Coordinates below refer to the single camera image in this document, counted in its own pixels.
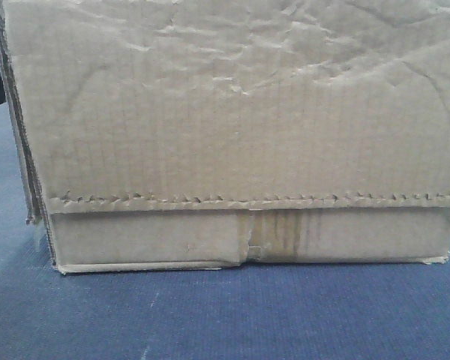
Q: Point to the large plain cardboard box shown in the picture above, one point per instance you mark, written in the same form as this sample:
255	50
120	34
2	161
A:
208	134

